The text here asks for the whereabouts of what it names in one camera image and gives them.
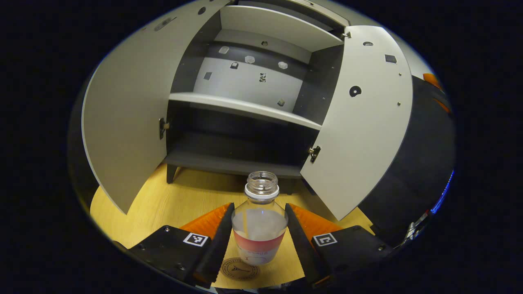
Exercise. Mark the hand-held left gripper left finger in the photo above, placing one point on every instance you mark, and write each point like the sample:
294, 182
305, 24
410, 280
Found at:
218, 249

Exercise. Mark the grey cabinet shelf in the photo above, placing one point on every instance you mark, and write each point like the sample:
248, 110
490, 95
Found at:
245, 108
278, 26

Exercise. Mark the black backdrop cloth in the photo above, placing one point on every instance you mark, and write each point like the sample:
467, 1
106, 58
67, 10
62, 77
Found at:
416, 163

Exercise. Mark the grey cabinet door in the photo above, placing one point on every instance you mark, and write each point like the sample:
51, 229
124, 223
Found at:
130, 102
363, 134

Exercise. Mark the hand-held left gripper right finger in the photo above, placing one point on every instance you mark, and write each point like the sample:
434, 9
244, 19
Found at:
302, 249

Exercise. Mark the clear bottle red label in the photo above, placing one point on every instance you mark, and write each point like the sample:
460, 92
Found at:
259, 228

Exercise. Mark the blue and white box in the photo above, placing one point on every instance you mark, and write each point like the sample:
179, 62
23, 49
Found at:
416, 228

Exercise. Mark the round brown coaster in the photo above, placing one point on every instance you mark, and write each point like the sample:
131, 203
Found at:
237, 270

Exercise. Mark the metal door hinge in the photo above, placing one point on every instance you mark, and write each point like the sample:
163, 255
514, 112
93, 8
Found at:
162, 127
314, 154
346, 34

